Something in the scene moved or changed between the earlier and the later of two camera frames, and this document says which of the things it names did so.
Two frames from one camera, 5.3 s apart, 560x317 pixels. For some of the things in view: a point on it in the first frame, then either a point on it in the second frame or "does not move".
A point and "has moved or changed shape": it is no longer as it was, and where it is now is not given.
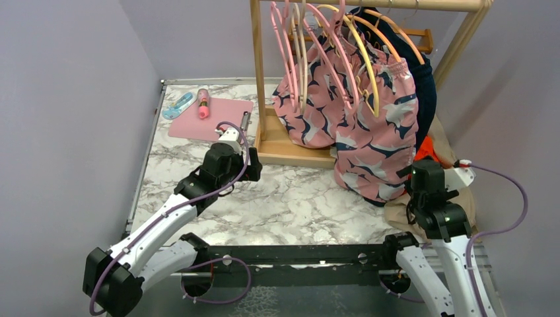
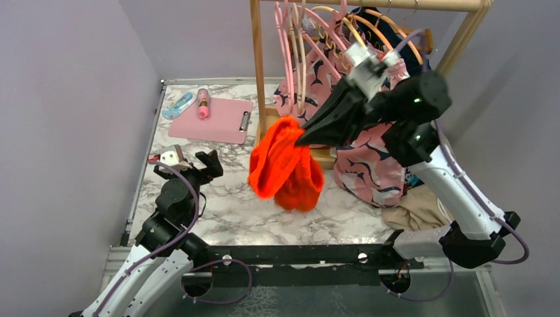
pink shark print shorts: x=335 y=91 does not move
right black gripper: x=405 y=171 -> x=333 y=124
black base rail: x=298 y=265 does not move
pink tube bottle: x=203 y=99 does not move
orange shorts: x=426 y=149 has moved or changed shape
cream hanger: x=298 y=24 does not move
